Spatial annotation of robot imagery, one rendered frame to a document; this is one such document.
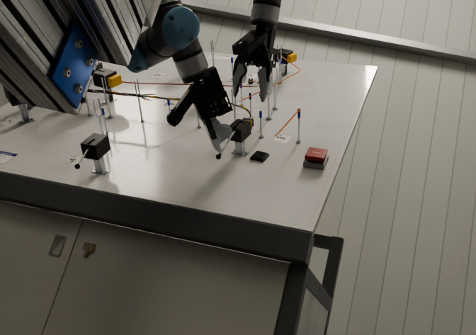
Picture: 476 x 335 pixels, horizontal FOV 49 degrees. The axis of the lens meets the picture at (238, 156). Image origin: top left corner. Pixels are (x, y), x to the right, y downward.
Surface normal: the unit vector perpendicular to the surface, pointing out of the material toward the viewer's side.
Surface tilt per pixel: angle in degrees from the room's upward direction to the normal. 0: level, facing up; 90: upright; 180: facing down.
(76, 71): 90
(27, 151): 52
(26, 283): 90
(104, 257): 90
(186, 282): 90
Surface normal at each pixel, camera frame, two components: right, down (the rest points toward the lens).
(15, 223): -0.26, -0.37
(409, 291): -0.05, -0.33
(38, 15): 0.97, 0.22
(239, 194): -0.05, -0.86
